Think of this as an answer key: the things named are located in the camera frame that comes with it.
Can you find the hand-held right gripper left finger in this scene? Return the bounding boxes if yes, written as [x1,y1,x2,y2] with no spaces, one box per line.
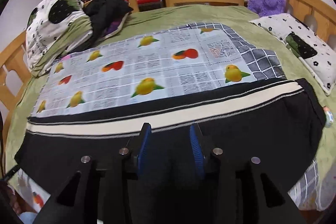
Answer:
[34,123,153,224]

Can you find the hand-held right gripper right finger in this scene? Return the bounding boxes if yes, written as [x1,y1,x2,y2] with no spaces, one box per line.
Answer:
[189,123,307,224]

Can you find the black pants with white stripe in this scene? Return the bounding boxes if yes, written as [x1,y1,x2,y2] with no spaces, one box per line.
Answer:
[14,78,326,224]

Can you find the fruit print cloth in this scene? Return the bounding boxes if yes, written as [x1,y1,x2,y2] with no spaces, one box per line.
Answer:
[16,27,259,214]

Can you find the grey checked sheet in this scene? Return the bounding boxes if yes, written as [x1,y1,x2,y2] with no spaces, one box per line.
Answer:
[168,22,321,207]

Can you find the purple cloth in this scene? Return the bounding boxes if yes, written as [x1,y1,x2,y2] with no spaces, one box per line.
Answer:
[102,17,129,38]

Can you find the person's blue jeans leg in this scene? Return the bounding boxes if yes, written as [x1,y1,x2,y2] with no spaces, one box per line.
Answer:
[18,211,40,224]

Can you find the green blanket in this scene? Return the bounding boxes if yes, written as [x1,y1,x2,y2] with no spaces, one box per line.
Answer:
[5,5,336,188]

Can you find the small figurine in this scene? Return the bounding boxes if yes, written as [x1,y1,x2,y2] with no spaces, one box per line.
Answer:
[324,106,334,125]

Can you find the black jacket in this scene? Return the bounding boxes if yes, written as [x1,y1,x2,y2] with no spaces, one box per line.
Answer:
[83,0,134,42]

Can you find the folded white floral quilt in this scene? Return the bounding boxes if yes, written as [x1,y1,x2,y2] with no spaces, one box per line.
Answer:
[25,0,95,79]

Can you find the white floral pillow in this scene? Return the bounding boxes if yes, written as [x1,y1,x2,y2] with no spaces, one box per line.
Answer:
[249,13,334,96]

